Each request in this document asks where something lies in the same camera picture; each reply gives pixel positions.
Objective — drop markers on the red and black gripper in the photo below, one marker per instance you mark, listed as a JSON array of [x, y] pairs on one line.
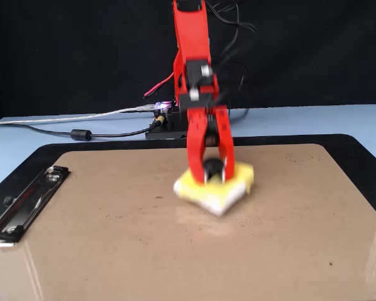
[[188, 100]]

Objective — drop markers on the yellow sponge with black knob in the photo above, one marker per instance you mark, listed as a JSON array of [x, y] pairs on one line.
[[232, 191]]

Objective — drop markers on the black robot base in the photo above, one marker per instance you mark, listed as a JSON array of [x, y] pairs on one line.
[[169, 130]]

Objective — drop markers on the red robot arm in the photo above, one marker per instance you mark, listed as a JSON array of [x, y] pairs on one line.
[[192, 34]]

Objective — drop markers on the small lit controller board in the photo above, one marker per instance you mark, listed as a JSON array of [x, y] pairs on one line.
[[162, 107]]

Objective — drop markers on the brown clipboard board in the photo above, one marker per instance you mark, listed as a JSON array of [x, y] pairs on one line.
[[144, 251]]

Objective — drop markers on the black rectangular desk mat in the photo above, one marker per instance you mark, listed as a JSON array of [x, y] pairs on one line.
[[285, 139]]

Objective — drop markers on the black backdrop cloth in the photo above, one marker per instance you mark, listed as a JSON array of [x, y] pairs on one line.
[[50, 47]]

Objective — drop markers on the silver metal clipboard clip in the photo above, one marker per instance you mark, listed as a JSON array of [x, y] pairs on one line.
[[28, 207]]

